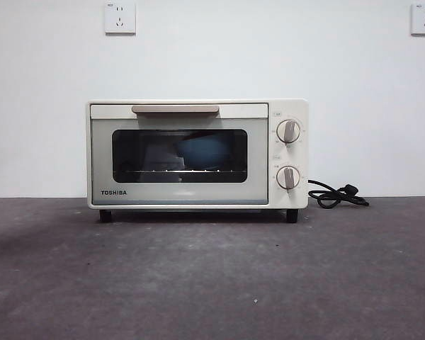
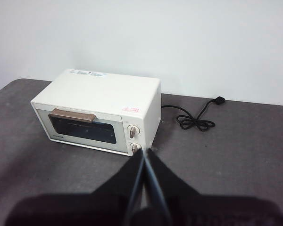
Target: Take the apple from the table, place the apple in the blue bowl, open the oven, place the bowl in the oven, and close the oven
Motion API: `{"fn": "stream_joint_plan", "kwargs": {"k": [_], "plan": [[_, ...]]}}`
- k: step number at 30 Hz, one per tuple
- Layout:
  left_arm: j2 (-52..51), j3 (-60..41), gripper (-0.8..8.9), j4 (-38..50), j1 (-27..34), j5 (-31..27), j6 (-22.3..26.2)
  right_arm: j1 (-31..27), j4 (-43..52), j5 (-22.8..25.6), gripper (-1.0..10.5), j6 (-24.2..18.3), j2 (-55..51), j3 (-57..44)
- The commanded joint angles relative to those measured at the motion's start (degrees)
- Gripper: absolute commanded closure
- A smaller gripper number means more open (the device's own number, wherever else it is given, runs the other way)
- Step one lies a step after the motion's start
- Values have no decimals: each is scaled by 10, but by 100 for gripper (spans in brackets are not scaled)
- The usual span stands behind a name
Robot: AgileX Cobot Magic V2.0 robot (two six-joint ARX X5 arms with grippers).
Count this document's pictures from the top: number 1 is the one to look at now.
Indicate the blue bowl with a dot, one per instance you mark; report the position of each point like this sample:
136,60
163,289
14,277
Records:
203,154

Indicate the cream oven knob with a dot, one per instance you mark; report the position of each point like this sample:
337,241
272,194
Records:
289,131
288,178

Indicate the cream Toshiba toaster oven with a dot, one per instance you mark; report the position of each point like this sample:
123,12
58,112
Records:
290,106

